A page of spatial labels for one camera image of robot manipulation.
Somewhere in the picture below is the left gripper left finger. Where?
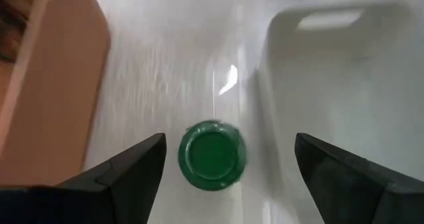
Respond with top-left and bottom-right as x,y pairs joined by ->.
0,133 -> 168,224

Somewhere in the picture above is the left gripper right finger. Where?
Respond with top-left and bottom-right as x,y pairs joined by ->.
294,132 -> 424,224

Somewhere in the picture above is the green-lid spice jar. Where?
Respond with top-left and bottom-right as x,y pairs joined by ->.
178,119 -> 248,192

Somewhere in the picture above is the white plastic bin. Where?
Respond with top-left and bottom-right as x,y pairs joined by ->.
254,0 -> 424,224

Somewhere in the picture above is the orange plastic bin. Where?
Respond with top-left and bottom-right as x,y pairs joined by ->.
0,0 -> 111,187

